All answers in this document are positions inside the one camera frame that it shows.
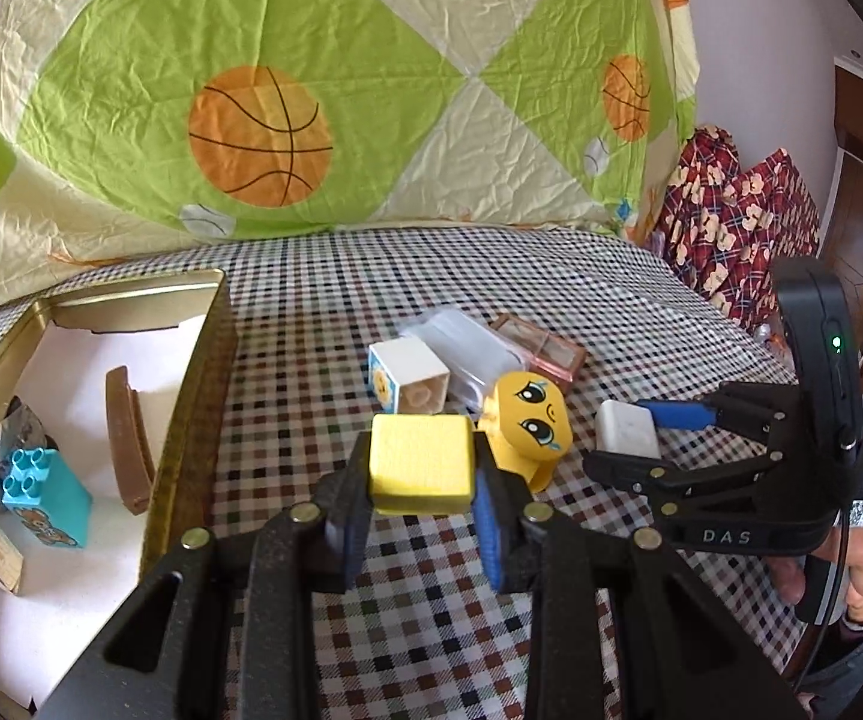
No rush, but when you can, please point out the gold tin box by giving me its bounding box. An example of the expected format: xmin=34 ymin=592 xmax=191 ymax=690
xmin=0 ymin=268 xmax=238 ymax=713

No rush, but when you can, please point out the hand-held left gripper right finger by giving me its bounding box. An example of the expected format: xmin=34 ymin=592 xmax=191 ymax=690
xmin=469 ymin=435 xmax=808 ymax=720

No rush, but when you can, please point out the brown comb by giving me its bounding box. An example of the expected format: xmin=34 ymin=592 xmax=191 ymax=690
xmin=105 ymin=365 xmax=157 ymax=515

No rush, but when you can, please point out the blue toy block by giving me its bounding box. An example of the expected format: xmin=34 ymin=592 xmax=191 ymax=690
xmin=0 ymin=448 xmax=94 ymax=548

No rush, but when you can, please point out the checkered tablecloth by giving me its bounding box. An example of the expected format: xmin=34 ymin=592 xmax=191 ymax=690
xmin=0 ymin=223 xmax=800 ymax=720

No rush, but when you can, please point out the white cube toy block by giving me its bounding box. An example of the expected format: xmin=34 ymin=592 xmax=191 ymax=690
xmin=367 ymin=337 xmax=451 ymax=415

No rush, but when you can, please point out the yellow face toy block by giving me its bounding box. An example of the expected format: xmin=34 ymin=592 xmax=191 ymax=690
xmin=474 ymin=369 xmax=574 ymax=494

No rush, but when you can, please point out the green basketball print sheet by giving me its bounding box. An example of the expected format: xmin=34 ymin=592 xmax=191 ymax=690
xmin=0 ymin=0 xmax=703 ymax=316

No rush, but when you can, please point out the copper framed box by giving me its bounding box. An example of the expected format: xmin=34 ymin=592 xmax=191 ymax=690
xmin=487 ymin=313 xmax=589 ymax=395

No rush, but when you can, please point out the white charger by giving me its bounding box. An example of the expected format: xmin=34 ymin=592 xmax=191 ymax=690
xmin=595 ymin=399 xmax=661 ymax=458

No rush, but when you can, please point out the red bear print cloth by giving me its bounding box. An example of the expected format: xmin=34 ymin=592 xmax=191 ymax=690
xmin=630 ymin=124 xmax=823 ymax=331

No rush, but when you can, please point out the black cable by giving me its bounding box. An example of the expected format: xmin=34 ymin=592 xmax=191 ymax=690
xmin=792 ymin=442 xmax=856 ymax=706

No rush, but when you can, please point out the clear plastic box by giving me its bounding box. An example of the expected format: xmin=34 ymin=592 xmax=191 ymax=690
xmin=400 ymin=307 xmax=524 ymax=410

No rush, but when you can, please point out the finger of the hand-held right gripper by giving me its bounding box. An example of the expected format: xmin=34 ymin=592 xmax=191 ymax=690
xmin=636 ymin=381 xmax=799 ymax=445
xmin=582 ymin=448 xmax=784 ymax=515

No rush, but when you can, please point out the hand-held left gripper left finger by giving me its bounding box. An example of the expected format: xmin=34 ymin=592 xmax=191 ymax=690
xmin=41 ymin=431 xmax=373 ymax=720

